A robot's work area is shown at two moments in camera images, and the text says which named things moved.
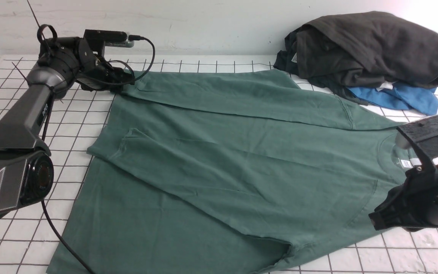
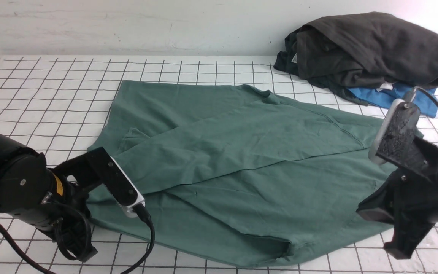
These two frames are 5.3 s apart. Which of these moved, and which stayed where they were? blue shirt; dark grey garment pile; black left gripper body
Moved: black left gripper body
Stayed: blue shirt; dark grey garment pile
